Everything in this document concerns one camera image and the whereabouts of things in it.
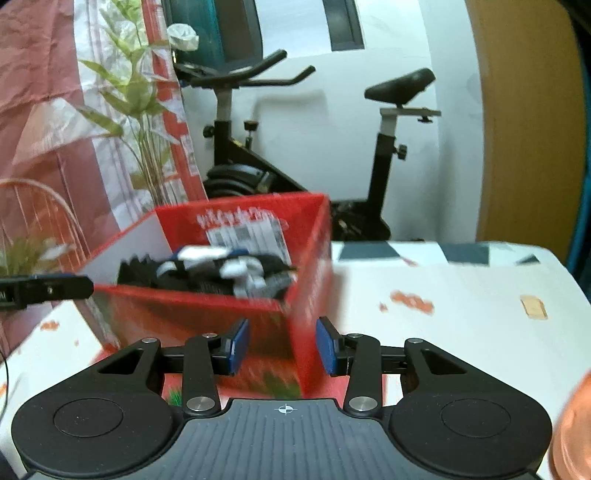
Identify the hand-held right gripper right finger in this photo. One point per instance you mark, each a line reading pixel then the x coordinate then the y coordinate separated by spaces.
pixel 325 346

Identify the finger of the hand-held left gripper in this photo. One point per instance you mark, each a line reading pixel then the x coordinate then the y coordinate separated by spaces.
pixel 60 287

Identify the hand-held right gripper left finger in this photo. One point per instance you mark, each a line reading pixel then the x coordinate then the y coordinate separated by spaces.
pixel 238 345

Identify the red cardboard box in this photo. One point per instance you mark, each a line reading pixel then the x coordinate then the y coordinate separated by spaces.
pixel 304 277

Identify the black and white knitted cloth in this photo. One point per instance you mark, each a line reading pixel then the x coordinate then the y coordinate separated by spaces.
pixel 203 277

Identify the printed white tablecloth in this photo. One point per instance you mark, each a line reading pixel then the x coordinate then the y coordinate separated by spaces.
pixel 461 300

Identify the black exercise bike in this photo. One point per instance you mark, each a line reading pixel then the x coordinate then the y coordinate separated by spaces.
pixel 231 170

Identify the orange blurred object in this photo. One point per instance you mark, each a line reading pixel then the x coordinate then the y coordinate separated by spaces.
pixel 575 429

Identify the white crumpled paper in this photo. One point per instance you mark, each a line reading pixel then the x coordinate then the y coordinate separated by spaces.
pixel 183 36

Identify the teal curtain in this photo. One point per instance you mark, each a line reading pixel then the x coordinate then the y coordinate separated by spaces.
pixel 582 221

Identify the wooden door panel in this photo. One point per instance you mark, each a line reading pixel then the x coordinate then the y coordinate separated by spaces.
pixel 531 138

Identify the dark framed window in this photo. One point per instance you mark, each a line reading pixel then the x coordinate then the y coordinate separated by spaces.
pixel 344 23

